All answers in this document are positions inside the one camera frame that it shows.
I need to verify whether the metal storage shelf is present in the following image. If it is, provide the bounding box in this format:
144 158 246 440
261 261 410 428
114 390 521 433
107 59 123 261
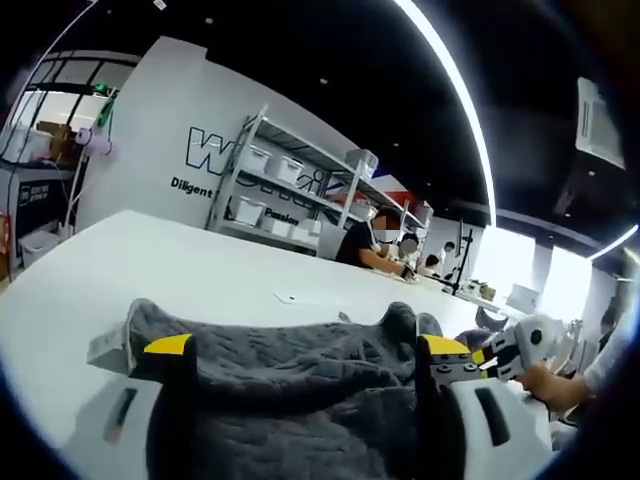
207 104 436 251

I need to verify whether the orange sign panel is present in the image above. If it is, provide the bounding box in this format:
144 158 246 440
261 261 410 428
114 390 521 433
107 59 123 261
0 212 11 281

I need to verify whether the grey towel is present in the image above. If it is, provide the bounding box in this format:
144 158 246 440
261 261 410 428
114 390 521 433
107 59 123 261
124 298 484 480

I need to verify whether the black cabinet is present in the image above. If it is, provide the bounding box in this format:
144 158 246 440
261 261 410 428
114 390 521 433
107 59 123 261
0 158 77 271

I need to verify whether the black curved device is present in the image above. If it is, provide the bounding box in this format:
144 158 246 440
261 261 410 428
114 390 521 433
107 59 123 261
474 305 510 330

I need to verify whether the white table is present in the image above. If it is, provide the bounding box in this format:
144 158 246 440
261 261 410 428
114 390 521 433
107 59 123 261
0 209 551 480

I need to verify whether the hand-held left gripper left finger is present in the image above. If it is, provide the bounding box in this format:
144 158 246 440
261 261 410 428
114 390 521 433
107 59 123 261
59 332 199 480

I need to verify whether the white stand pole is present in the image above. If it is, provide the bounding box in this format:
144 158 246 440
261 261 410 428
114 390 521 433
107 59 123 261
58 152 90 236

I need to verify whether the short ceiling light strip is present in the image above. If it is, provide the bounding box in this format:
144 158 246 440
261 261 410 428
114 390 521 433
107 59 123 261
591 223 640 260

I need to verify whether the cardboard box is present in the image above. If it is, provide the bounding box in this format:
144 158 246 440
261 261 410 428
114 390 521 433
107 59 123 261
37 121 74 164

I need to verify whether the white floor crate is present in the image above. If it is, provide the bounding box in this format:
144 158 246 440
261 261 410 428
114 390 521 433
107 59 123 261
18 229 60 270

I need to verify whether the white equipment box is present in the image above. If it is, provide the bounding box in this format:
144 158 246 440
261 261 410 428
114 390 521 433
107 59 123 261
2 127 54 165

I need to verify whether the green hanging strap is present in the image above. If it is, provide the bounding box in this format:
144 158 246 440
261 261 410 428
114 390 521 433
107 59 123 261
94 84 119 129

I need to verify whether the black clamp stand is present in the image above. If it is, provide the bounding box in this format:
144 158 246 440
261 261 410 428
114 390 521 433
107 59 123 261
439 219 476 296

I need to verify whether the long ceiling light strip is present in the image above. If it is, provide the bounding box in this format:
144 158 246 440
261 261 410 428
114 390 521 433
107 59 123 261
392 0 500 229

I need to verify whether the white small box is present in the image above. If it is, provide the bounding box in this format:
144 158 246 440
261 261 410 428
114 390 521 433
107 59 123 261
86 321 135 375

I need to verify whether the operator in white shirt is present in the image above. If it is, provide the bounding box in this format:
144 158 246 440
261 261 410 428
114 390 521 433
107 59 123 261
582 299 640 401

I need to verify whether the ceiling air conditioner vent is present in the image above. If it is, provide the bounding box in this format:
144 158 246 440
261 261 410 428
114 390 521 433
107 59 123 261
574 77 627 171

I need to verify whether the shelf with white bins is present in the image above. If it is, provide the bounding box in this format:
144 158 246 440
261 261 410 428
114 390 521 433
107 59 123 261
234 142 381 246

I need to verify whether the red blue wall banner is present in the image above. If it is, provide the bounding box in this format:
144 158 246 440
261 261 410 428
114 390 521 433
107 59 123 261
369 167 416 201

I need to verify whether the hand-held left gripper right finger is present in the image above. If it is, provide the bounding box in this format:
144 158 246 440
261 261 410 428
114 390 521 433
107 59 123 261
415 333 554 480

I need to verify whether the person's right hand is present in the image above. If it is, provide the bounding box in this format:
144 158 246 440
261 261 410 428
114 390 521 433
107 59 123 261
519 363 567 409

